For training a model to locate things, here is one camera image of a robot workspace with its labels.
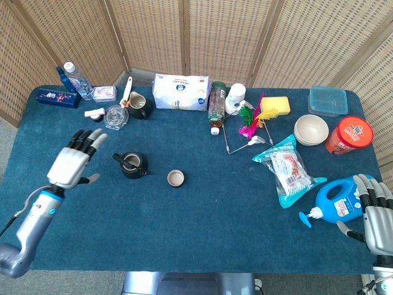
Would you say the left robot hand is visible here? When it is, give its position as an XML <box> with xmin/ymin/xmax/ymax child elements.
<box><xmin>46</xmin><ymin>128</ymin><xmax>109</xmax><ymax>190</ymax></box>

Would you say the black ceramic pitcher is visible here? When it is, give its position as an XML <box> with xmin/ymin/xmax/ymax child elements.
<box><xmin>127</xmin><ymin>91</ymin><xmax>153</xmax><ymax>121</ymax></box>

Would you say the black ceramic teapot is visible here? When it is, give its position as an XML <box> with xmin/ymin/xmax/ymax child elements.
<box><xmin>112</xmin><ymin>151</ymin><xmax>149</xmax><ymax>180</ymax></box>

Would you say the blue table cloth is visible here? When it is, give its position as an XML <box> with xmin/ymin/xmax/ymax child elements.
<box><xmin>0</xmin><ymin>85</ymin><xmax>386</xmax><ymax>275</ymax></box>

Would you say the orange cylindrical canister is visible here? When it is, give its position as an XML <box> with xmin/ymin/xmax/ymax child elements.
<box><xmin>325</xmin><ymin>115</ymin><xmax>375</xmax><ymax>155</ymax></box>

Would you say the dark blue rectangular box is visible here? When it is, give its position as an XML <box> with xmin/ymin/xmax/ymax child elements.
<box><xmin>35</xmin><ymin>87</ymin><xmax>82</xmax><ymax>109</ymax></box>

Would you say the metal wire tool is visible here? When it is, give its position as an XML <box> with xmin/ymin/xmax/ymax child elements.
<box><xmin>221</xmin><ymin>116</ymin><xmax>274</xmax><ymax>154</ymax></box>

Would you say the beige bowl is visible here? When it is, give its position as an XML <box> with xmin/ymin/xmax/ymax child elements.
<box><xmin>293</xmin><ymin>114</ymin><xmax>330</xmax><ymax>147</ymax></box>

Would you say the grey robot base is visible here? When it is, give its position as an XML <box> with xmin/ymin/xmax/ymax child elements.
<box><xmin>122</xmin><ymin>271</ymin><xmax>256</xmax><ymax>295</ymax></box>

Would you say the yellow sponge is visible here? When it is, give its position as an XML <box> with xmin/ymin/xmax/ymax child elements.
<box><xmin>260</xmin><ymin>96</ymin><xmax>292</xmax><ymax>116</ymax></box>

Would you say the clear glass dish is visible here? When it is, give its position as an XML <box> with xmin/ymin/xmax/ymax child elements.
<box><xmin>104</xmin><ymin>104</ymin><xmax>130</xmax><ymax>132</ymax></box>

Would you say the white handled brush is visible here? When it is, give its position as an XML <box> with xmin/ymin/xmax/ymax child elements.
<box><xmin>120</xmin><ymin>76</ymin><xmax>133</xmax><ymax>109</ymax></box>

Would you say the small brown tea cup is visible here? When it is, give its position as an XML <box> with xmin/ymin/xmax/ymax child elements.
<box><xmin>166</xmin><ymin>169</ymin><xmax>185</xmax><ymax>188</ymax></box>

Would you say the clear plastic food container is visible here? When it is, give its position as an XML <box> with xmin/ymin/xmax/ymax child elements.
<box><xmin>308</xmin><ymin>85</ymin><xmax>349</xmax><ymax>117</ymax></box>

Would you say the clear plastic water bottle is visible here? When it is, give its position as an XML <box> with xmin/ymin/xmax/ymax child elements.
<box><xmin>63</xmin><ymin>61</ymin><xmax>94</xmax><ymax>101</ymax></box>

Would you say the brown tea drink bottle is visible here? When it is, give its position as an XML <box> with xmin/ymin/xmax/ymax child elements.
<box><xmin>208</xmin><ymin>81</ymin><xmax>227</xmax><ymax>136</ymax></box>

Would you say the blue pump detergent bottle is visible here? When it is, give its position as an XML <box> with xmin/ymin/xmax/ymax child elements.
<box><xmin>298</xmin><ymin>179</ymin><xmax>369</xmax><ymax>229</ymax></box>

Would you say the dark blue bottle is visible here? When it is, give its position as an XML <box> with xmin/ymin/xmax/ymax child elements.
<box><xmin>56</xmin><ymin>66</ymin><xmax>77</xmax><ymax>93</ymax></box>

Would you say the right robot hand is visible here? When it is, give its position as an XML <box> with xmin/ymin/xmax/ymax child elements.
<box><xmin>336</xmin><ymin>173</ymin><xmax>393</xmax><ymax>254</ymax></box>

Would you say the colourful feather shuttlecock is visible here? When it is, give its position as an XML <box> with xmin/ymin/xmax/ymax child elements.
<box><xmin>238</xmin><ymin>92</ymin><xmax>279</xmax><ymax>140</ymax></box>

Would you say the small clear card box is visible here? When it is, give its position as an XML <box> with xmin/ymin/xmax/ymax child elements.
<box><xmin>91</xmin><ymin>85</ymin><xmax>118</xmax><ymax>103</ymax></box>

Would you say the white plastic bottle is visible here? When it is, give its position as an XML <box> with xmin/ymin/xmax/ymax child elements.
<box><xmin>225</xmin><ymin>83</ymin><xmax>254</xmax><ymax>116</ymax></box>

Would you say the white blue-print package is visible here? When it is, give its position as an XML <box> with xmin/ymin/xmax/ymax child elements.
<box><xmin>152</xmin><ymin>73</ymin><xmax>212</xmax><ymax>112</ymax></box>

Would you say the woven folding screen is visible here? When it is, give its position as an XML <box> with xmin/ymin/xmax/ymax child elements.
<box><xmin>0</xmin><ymin>0</ymin><xmax>393</xmax><ymax>168</ymax></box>

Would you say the teal snack bag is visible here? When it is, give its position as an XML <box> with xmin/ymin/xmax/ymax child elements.
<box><xmin>251</xmin><ymin>133</ymin><xmax>328</xmax><ymax>210</ymax></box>

